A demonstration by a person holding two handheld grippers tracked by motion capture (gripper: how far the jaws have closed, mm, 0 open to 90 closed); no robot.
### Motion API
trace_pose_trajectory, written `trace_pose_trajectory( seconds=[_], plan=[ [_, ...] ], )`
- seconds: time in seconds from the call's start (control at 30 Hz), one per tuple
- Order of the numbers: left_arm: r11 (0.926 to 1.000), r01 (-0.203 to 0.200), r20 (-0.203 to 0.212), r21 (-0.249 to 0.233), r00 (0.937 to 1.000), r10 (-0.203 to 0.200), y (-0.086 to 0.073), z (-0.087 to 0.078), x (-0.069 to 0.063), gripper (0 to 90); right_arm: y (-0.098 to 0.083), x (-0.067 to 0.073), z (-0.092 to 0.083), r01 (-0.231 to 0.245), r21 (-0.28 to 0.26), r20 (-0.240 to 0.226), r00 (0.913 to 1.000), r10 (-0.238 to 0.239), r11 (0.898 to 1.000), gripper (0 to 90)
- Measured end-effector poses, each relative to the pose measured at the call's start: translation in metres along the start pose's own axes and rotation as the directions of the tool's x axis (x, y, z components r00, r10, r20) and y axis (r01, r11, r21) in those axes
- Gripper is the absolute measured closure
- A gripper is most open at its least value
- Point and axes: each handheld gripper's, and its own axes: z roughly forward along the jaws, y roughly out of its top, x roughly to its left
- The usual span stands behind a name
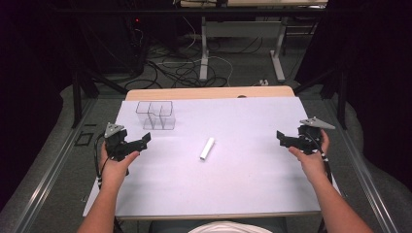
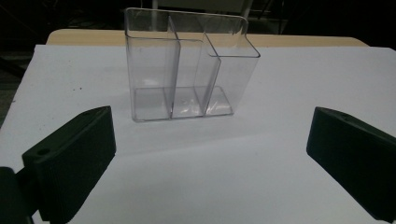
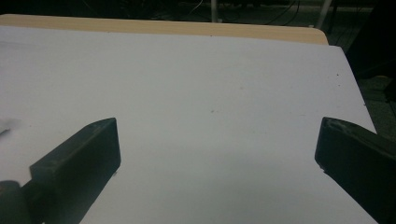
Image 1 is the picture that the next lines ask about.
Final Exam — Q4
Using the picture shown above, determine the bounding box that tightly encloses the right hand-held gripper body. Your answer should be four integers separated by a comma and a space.
296, 116, 336, 156

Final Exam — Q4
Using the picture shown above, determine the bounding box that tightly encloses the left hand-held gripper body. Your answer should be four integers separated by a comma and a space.
103, 121, 141, 162

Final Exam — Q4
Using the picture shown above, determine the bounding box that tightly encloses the clear plastic organizer box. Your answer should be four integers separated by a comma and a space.
135, 100, 177, 131

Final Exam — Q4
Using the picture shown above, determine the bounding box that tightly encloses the white tube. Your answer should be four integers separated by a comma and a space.
198, 137, 216, 161

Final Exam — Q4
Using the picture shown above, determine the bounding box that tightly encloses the person's right hand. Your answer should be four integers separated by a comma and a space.
288, 129, 330, 184

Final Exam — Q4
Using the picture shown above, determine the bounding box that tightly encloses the person's left hand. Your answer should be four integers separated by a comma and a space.
98, 141, 141, 189

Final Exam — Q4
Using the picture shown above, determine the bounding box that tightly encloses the black metal stand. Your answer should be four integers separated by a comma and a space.
292, 64, 350, 131
71, 61, 129, 129

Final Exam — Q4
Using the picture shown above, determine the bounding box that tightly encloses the white table sheet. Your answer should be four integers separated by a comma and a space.
82, 96, 342, 221

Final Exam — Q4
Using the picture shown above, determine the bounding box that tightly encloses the person's white shirt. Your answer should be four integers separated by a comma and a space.
188, 220, 274, 233

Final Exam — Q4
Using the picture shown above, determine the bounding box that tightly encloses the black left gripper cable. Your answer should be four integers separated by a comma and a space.
93, 131, 114, 190

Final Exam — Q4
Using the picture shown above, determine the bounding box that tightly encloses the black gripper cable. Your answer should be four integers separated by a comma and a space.
305, 131, 334, 186
93, 131, 114, 190

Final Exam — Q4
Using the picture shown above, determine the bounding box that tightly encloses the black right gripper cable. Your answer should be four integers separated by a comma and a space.
305, 131, 334, 186

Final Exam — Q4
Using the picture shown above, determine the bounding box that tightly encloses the grey metal floor rail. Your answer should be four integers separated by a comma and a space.
0, 97, 99, 233
324, 96, 400, 233

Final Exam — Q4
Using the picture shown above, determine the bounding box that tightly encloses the tangle of floor cables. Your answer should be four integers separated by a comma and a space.
123, 16, 264, 90

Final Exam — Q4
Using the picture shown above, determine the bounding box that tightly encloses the white desk frame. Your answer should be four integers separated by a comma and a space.
179, 0, 328, 83

